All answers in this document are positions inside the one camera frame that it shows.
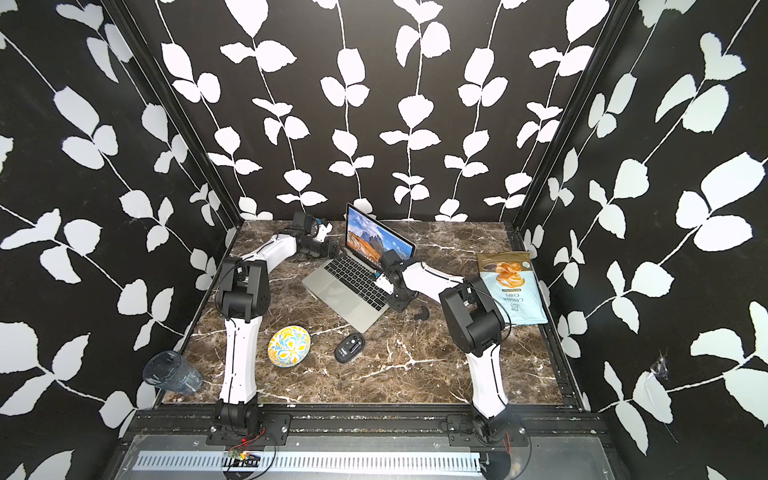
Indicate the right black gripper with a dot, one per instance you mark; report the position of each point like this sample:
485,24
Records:
397,305

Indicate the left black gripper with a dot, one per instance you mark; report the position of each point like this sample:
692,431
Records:
327,253

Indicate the silver laptop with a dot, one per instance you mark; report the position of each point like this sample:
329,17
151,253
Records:
347,283

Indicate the black wireless mouse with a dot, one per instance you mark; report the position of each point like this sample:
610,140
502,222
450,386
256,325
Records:
349,348

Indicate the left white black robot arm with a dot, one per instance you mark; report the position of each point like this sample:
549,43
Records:
243,298

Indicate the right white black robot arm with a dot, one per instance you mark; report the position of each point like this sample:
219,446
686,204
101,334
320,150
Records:
475,324

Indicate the yellow blue patterned bowl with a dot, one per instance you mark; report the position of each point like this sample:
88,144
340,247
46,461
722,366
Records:
289,346

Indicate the light blue chips bag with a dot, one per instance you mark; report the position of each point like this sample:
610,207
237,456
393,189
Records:
511,280

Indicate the clear plastic cup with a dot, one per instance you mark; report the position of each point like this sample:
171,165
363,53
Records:
170,371

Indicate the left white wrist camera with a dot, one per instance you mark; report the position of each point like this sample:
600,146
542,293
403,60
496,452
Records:
323,230

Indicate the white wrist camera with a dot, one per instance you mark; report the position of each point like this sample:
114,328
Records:
384,284
323,230

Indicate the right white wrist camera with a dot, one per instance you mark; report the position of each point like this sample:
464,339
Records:
384,284

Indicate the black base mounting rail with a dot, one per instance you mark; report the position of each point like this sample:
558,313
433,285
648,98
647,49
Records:
455,422

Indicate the white perforated cable strip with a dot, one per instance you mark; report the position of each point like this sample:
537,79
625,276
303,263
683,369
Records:
392,463

